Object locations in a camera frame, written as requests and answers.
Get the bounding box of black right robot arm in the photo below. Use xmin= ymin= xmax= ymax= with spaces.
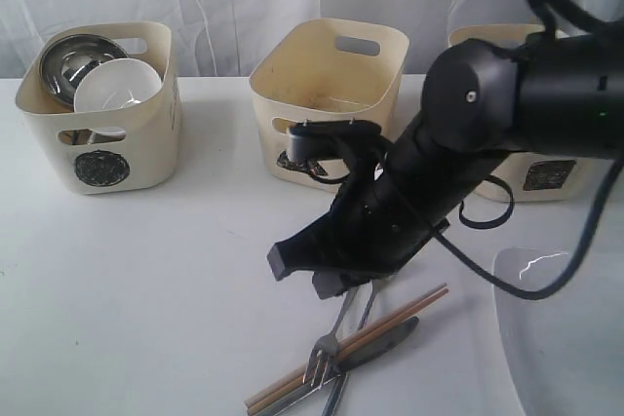
xmin=267 ymin=34 xmax=623 ymax=301

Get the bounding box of steel spoon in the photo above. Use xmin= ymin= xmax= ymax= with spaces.
xmin=322 ymin=280 xmax=384 ymax=416

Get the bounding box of white square plate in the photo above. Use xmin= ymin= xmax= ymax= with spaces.
xmin=493 ymin=253 xmax=623 ymax=415

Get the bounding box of black braided cable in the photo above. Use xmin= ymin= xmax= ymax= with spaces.
xmin=433 ymin=0 xmax=624 ymax=301

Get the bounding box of cream bin with square mark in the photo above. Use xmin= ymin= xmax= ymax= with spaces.
xmin=448 ymin=24 xmax=594 ymax=203

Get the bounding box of steel table knife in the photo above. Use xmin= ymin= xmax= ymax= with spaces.
xmin=248 ymin=316 xmax=419 ymax=416

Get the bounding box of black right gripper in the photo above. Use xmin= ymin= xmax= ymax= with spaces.
xmin=266 ymin=152 xmax=449 ymax=299

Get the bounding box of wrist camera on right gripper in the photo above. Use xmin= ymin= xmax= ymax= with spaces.
xmin=286 ymin=119 xmax=382 ymax=163

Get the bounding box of white bowl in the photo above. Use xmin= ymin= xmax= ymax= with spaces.
xmin=73 ymin=58 xmax=163 ymax=114

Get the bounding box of steel bowl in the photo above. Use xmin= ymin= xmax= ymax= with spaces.
xmin=39 ymin=34 xmax=129 ymax=109

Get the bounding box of cream bin with circle mark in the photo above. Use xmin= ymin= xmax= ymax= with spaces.
xmin=15 ymin=21 xmax=182 ymax=195

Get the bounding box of steel fork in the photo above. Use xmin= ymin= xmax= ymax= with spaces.
xmin=302 ymin=286 xmax=360 ymax=389

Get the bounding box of cream bin with triangle mark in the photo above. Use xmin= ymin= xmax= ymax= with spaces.
xmin=249 ymin=19 xmax=410 ymax=192

